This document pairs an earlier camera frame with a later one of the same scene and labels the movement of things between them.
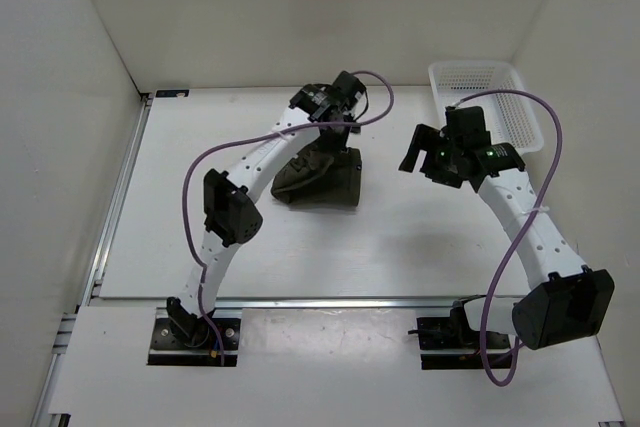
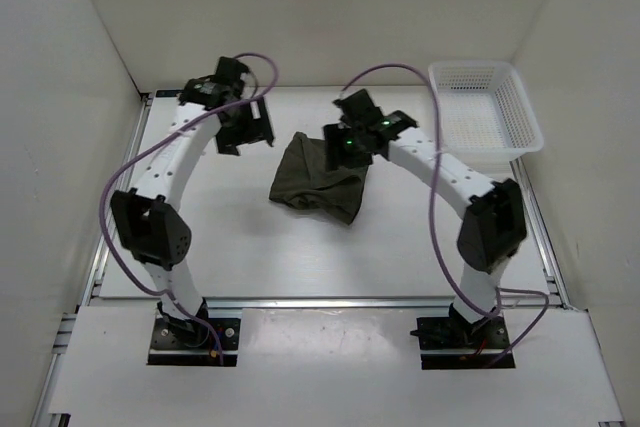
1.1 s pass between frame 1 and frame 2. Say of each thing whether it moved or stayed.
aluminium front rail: stayed
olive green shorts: moved
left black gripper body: moved
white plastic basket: stayed
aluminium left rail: stayed
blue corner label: stayed
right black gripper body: moved
